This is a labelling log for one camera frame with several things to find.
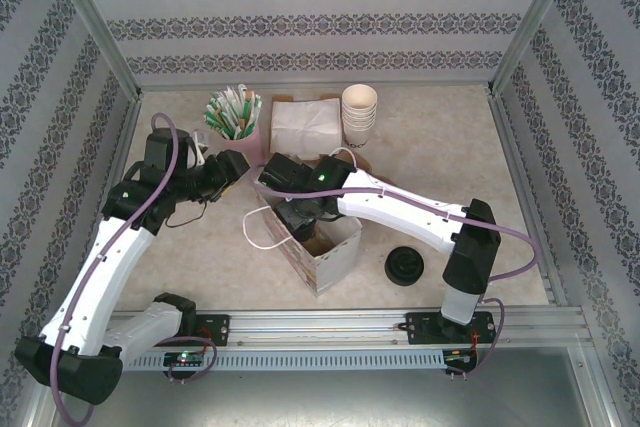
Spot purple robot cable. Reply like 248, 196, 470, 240
48, 112, 220, 426
249, 166, 544, 381

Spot grey sheet metal panel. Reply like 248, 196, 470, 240
27, 371, 616, 427

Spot pink sachet holder cup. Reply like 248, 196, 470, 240
222, 124, 265, 161

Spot thin white cable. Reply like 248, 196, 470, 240
329, 146, 361, 171

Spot brown white sachet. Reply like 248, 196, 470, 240
234, 85, 255, 133

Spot cartoon print paper bag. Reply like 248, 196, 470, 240
242, 191, 362, 300

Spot white napkins in cardboard tray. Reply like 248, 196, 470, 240
271, 94, 346, 162

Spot black plastic cup lid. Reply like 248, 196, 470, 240
384, 257, 427, 288
388, 245, 425, 276

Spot green white sachet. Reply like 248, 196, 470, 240
202, 104, 234, 140
212, 90, 240, 137
243, 91, 265, 139

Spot aluminium rear rail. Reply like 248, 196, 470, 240
139, 79, 494, 94

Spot aluminium frame post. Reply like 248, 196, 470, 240
42, 0, 144, 98
487, 0, 586, 93

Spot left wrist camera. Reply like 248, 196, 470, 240
192, 130, 212, 164

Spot aluminium mounting rail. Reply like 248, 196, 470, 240
49, 309, 591, 348

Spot white paper napkin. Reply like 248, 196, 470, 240
269, 99, 345, 156

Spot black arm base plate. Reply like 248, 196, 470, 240
192, 314, 231, 347
405, 310, 499, 346

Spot thin black cable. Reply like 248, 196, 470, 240
163, 196, 210, 229

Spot slotted grey cable duct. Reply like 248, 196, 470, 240
122, 349, 447, 372

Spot white paper cup with print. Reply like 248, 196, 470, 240
344, 124, 375, 149

